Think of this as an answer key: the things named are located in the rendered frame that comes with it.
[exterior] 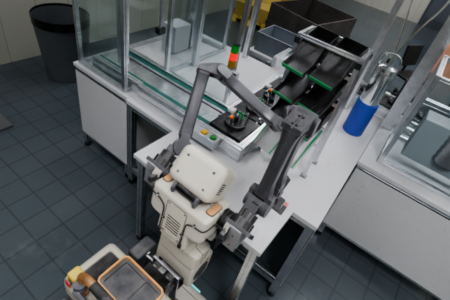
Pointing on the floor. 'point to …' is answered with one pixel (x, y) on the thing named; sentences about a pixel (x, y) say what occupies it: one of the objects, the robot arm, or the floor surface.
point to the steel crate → (309, 16)
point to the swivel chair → (413, 52)
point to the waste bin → (56, 39)
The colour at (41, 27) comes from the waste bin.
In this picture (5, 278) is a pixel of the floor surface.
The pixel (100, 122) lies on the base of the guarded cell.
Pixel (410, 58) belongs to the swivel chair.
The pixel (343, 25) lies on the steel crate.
